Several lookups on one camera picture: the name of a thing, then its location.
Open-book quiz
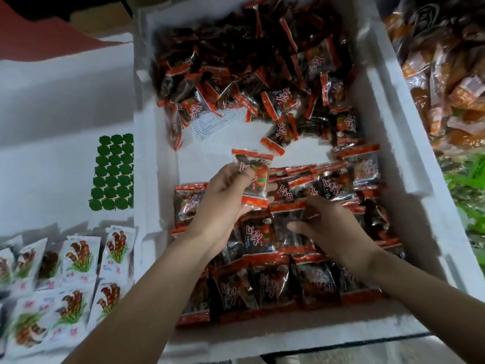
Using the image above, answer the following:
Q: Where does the pile of brown packets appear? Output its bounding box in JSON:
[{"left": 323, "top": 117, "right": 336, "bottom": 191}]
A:
[{"left": 385, "top": 11, "right": 485, "bottom": 156}]

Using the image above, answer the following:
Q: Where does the person's left hand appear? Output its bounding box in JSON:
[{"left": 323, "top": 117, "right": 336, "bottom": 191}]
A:
[{"left": 184, "top": 163, "right": 260, "bottom": 256}]

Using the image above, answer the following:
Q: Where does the pile of green packets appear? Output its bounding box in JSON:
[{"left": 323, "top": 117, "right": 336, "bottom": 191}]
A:
[{"left": 443, "top": 155, "right": 485, "bottom": 271}]

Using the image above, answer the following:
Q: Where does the pile of dark red packets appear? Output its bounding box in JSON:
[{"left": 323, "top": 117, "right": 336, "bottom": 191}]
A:
[{"left": 152, "top": 0, "right": 409, "bottom": 329}]

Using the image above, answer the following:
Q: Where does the person's right hand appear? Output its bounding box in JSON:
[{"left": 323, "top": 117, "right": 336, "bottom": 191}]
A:
[{"left": 286, "top": 195, "right": 383, "bottom": 281}]

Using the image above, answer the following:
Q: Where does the pile of white printed packets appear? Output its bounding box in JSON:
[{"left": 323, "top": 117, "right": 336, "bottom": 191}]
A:
[{"left": 0, "top": 225, "right": 137, "bottom": 359}]

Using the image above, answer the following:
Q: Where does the person's left forearm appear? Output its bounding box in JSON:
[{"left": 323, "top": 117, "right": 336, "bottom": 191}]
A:
[{"left": 64, "top": 235, "right": 221, "bottom": 364}]

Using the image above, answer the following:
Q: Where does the dark red snack packet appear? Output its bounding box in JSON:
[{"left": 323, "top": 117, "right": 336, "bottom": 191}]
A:
[{"left": 232, "top": 148, "right": 275, "bottom": 209}]

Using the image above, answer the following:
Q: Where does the small white paper slip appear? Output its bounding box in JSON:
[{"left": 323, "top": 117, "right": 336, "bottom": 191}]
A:
[{"left": 189, "top": 110, "right": 230, "bottom": 143}]

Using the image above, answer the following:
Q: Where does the person's right forearm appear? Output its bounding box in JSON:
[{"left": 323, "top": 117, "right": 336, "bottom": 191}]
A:
[{"left": 355, "top": 250, "right": 485, "bottom": 364}]

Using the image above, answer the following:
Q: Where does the green leaf-pattern sheet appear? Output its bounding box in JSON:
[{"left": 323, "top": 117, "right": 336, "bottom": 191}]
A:
[{"left": 88, "top": 132, "right": 135, "bottom": 211}]

